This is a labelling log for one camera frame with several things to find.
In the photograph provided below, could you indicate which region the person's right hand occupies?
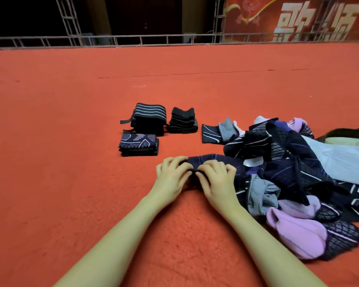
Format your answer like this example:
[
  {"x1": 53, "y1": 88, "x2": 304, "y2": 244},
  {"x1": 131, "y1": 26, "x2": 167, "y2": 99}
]
[{"x1": 194, "y1": 159, "x2": 240, "y2": 216}]

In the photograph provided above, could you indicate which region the person's left hand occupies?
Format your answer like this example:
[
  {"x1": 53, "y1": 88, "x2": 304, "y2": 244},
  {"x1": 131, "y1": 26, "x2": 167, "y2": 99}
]
[{"x1": 146, "y1": 155, "x2": 194, "y2": 208}]

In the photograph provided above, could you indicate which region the single plain navy sock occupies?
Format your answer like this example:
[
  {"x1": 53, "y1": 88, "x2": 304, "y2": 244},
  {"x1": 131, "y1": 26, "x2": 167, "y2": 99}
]
[{"x1": 182, "y1": 153, "x2": 247, "y2": 192}]

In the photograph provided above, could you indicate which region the single navy white-patterned sock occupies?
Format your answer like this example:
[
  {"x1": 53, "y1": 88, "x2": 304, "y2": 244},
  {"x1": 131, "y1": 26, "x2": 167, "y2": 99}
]
[
  {"x1": 120, "y1": 145, "x2": 159, "y2": 157},
  {"x1": 119, "y1": 130, "x2": 159, "y2": 148}
]

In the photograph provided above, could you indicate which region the single black grey-heeled sock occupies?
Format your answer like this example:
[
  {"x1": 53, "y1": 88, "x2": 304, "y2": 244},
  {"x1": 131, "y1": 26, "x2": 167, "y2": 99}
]
[{"x1": 201, "y1": 118, "x2": 245, "y2": 145}]

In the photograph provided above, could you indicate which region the person's left forearm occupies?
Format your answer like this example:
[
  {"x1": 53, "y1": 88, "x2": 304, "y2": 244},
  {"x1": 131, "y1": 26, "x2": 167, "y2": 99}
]
[{"x1": 54, "y1": 197, "x2": 168, "y2": 287}]

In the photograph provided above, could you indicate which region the person's right forearm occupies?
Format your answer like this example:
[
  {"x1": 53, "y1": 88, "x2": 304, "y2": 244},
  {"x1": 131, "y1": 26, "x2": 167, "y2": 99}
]
[{"x1": 224, "y1": 203, "x2": 327, "y2": 287}]

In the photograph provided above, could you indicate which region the heap of dark patterned socks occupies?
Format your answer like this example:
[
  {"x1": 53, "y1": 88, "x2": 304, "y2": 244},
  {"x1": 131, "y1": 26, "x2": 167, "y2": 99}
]
[{"x1": 223, "y1": 115, "x2": 359, "y2": 261}]

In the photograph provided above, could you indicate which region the grey metal truss tower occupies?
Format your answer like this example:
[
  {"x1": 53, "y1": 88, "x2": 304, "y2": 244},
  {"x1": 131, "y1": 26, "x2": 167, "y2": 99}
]
[
  {"x1": 212, "y1": 0, "x2": 228, "y2": 44},
  {"x1": 55, "y1": 0, "x2": 85, "y2": 47}
]

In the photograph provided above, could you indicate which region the dark brown door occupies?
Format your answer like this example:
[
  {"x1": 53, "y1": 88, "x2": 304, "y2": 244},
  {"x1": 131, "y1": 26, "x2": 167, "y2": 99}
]
[{"x1": 105, "y1": 0, "x2": 183, "y2": 36}]

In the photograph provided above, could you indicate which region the red banner with white print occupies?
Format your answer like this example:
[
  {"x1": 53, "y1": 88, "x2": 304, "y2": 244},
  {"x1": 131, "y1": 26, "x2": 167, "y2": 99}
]
[{"x1": 223, "y1": 0, "x2": 359, "y2": 42}]

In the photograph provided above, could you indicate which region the grey metal railing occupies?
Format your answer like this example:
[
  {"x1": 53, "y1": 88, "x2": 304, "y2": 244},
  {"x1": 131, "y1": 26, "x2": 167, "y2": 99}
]
[{"x1": 0, "y1": 33, "x2": 359, "y2": 50}]

